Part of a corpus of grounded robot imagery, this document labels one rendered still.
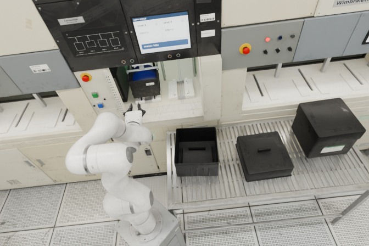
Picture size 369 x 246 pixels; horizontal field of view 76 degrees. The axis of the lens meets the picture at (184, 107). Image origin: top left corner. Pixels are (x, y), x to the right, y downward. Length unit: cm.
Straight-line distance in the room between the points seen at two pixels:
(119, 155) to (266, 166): 100
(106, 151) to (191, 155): 94
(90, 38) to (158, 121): 78
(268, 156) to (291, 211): 92
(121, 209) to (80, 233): 140
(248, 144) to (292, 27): 76
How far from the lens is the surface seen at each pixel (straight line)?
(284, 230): 238
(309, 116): 169
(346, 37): 167
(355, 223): 260
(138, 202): 113
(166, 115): 182
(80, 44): 142
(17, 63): 163
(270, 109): 190
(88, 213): 260
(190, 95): 189
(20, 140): 225
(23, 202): 301
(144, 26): 130
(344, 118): 176
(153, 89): 183
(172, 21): 129
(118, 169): 86
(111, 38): 136
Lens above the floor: 222
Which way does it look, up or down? 47 degrees down
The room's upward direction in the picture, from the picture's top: 8 degrees counter-clockwise
